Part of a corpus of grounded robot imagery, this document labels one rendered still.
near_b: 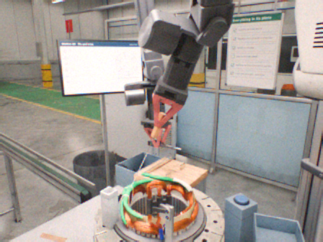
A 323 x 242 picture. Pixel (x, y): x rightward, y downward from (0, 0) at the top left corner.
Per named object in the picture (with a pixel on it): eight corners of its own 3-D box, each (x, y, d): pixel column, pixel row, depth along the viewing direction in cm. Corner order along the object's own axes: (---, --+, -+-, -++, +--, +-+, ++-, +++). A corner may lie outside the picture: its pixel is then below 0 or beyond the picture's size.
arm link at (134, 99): (162, 65, 73) (156, 64, 82) (123, 68, 71) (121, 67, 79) (164, 104, 77) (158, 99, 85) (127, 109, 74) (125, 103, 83)
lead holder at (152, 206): (145, 213, 47) (145, 198, 46) (157, 203, 50) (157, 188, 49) (161, 221, 45) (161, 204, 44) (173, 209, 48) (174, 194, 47)
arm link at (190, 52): (213, 38, 47) (199, 33, 52) (184, 26, 44) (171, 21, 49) (199, 71, 50) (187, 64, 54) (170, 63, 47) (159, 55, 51)
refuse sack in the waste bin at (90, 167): (67, 193, 232) (63, 158, 223) (101, 177, 260) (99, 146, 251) (91, 209, 208) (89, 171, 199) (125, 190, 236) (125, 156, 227)
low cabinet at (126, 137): (179, 163, 343) (180, 76, 313) (152, 178, 302) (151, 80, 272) (128, 146, 407) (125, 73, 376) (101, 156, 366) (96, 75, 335)
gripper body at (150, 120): (140, 126, 81) (138, 104, 79) (158, 118, 88) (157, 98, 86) (156, 128, 77) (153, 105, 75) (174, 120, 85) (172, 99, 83)
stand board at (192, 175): (133, 179, 89) (133, 173, 89) (164, 162, 104) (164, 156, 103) (180, 199, 78) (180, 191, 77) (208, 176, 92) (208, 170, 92)
